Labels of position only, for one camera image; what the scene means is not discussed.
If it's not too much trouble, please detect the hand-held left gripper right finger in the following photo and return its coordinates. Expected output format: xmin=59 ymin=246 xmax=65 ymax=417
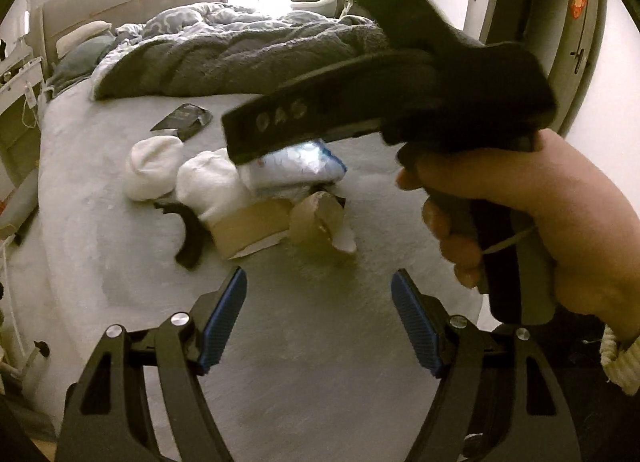
xmin=391 ymin=269 xmax=583 ymax=462

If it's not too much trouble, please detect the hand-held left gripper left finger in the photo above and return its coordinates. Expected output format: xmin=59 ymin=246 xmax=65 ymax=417
xmin=55 ymin=266 xmax=248 ymax=462

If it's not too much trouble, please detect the black ribbed plastic ring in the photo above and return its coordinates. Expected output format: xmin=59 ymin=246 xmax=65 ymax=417
xmin=154 ymin=199 xmax=213 ymax=270

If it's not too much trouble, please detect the brown cardboard box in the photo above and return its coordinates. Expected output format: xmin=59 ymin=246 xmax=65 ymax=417
xmin=210 ymin=197 xmax=296 ymax=260

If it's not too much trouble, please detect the white sock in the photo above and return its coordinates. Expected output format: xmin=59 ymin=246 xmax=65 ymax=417
xmin=129 ymin=135 xmax=184 ymax=202
xmin=176 ymin=149 xmax=253 ymax=225

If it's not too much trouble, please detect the white blue plastic packet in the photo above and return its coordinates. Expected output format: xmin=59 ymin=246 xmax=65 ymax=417
xmin=239 ymin=138 xmax=347 ymax=203

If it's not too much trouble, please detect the black foil packet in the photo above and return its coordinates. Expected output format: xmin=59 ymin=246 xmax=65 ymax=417
xmin=150 ymin=103 xmax=213 ymax=142

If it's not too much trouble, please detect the person's right hand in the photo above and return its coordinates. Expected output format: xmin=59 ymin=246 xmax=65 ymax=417
xmin=396 ymin=128 xmax=640 ymax=343

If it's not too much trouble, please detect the grey bed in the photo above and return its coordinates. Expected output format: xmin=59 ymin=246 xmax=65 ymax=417
xmin=37 ymin=87 xmax=501 ymax=448

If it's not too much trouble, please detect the grey fleece blanket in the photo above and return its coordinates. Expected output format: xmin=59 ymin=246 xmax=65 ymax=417
xmin=92 ymin=22 xmax=401 ymax=100

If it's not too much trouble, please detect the grey green pillow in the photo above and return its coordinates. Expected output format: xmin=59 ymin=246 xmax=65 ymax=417
xmin=50 ymin=34 xmax=118 ymax=93

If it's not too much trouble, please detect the patterned blue grey duvet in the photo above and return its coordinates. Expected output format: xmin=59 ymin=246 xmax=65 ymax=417
xmin=115 ymin=2 xmax=351 ymax=40

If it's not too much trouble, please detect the white desk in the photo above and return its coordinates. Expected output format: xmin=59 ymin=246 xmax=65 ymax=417
xmin=0 ymin=37 xmax=46 ymax=183

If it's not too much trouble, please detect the white pillow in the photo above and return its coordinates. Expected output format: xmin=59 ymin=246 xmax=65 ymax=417
xmin=55 ymin=20 xmax=111 ymax=58

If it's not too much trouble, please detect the white charger with cable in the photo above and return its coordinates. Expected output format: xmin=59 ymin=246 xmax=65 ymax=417
xmin=22 ymin=84 xmax=40 ymax=128

